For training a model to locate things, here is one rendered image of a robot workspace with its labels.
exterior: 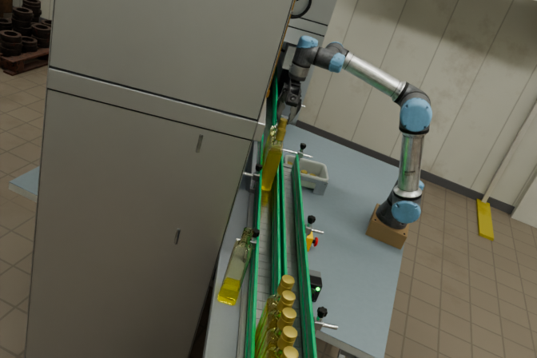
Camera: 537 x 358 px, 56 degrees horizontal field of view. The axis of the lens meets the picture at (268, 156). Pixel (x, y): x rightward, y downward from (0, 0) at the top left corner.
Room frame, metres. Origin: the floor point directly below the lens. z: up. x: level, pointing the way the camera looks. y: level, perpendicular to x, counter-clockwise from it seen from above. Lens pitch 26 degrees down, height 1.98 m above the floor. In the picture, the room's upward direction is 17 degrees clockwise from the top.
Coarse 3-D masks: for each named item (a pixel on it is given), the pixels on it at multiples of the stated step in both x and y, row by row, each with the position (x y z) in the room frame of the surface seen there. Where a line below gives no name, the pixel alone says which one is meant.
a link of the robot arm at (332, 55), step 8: (320, 48) 1.97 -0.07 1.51; (328, 48) 2.02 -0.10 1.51; (336, 48) 2.04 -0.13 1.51; (320, 56) 1.94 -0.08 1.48; (328, 56) 1.95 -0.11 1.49; (336, 56) 1.95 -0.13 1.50; (344, 56) 1.97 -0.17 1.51; (312, 64) 1.96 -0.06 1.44; (320, 64) 1.94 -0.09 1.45; (328, 64) 1.94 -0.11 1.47; (336, 64) 1.94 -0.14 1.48; (336, 72) 1.95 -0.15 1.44
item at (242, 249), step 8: (248, 232) 1.18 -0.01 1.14; (240, 240) 1.21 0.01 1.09; (248, 240) 1.18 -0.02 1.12; (240, 248) 1.17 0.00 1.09; (248, 248) 1.18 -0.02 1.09; (232, 256) 1.17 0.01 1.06; (240, 256) 1.17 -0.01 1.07; (248, 256) 1.17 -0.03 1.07; (232, 264) 1.16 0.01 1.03; (240, 264) 1.17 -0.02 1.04; (248, 264) 1.17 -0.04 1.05; (232, 272) 1.16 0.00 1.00; (240, 272) 1.17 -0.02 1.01; (224, 280) 1.17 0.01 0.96; (232, 280) 1.16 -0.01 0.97; (240, 280) 1.17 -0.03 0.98; (224, 288) 1.16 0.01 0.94; (232, 288) 1.17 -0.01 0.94; (240, 288) 1.17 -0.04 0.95; (224, 296) 1.16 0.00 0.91; (232, 296) 1.17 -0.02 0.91; (232, 304) 1.17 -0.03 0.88
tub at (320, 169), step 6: (288, 156) 2.36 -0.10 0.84; (294, 156) 2.37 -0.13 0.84; (300, 162) 2.37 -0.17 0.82; (306, 162) 2.37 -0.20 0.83; (312, 162) 2.38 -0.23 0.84; (318, 162) 2.38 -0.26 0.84; (300, 168) 2.37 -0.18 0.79; (306, 168) 2.37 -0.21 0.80; (312, 168) 2.37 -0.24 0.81; (318, 168) 2.38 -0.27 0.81; (324, 168) 2.35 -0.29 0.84; (300, 174) 2.21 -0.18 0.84; (306, 174) 2.21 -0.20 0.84; (318, 174) 2.38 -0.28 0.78; (324, 174) 2.30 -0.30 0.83; (324, 180) 2.22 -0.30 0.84
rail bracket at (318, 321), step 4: (320, 308) 1.12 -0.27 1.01; (324, 308) 1.13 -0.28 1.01; (320, 312) 1.11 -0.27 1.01; (324, 312) 1.11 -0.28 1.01; (320, 316) 1.11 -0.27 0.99; (324, 316) 1.11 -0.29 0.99; (316, 320) 1.12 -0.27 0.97; (320, 320) 1.12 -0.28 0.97; (316, 324) 1.11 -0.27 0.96; (320, 324) 1.11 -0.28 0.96; (324, 324) 1.12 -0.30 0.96; (328, 324) 1.12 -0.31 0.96; (332, 324) 1.13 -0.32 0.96; (316, 328) 1.11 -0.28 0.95; (320, 328) 1.11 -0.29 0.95; (332, 328) 1.12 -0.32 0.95; (336, 328) 1.12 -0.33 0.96
